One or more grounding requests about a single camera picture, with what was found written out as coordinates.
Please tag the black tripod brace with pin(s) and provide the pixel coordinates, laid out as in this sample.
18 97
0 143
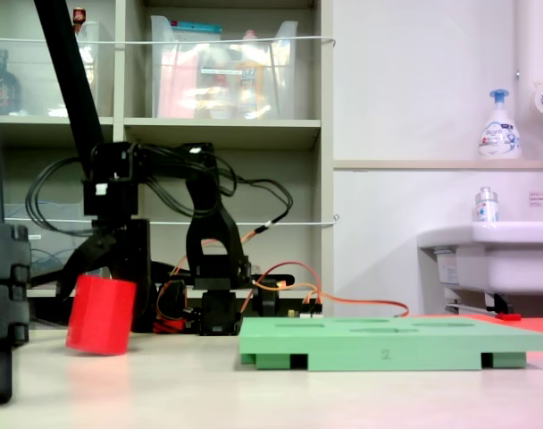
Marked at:
44 279

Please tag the yellow orange bottle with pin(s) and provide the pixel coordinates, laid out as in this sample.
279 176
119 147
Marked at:
250 80

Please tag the green shape sorting board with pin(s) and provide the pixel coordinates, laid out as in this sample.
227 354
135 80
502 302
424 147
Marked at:
343 348

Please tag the white soap pump bottle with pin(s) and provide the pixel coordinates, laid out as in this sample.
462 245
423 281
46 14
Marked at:
499 134

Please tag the small circuit board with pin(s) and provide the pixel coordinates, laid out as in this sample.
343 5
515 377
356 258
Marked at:
311 313

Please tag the dark glass bottle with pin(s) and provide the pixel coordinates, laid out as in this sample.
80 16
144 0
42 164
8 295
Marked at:
5 89

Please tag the brown capped bottle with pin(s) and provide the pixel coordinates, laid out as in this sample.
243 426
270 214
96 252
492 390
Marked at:
79 18

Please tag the pink package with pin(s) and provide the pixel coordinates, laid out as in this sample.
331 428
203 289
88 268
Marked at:
175 89

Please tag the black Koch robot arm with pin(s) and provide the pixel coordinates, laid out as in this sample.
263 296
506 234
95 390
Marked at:
209 201

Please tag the small clear sanitizer bottle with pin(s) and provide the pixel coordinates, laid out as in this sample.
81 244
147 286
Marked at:
486 207

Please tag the beige shelf unit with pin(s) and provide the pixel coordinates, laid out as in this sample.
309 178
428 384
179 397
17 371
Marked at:
222 129

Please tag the red octagonal pillar block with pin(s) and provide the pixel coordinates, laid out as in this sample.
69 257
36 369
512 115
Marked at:
102 317

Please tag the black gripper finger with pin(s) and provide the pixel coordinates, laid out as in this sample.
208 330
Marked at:
139 250
90 254

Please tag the white wall sink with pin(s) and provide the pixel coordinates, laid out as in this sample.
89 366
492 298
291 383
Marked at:
512 259

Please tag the large clear plastic bin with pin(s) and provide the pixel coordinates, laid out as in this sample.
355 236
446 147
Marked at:
280 89

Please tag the small red flat piece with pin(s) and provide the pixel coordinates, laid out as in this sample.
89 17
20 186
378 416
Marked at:
509 317

